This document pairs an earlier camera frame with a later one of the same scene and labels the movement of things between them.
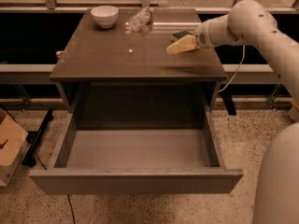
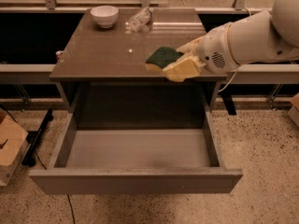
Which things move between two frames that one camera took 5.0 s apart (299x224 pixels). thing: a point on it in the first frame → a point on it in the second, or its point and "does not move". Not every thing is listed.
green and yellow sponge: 176,35 → 161,58
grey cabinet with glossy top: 115,78 does not move
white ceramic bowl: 105,15 does not move
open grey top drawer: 127,161 does not move
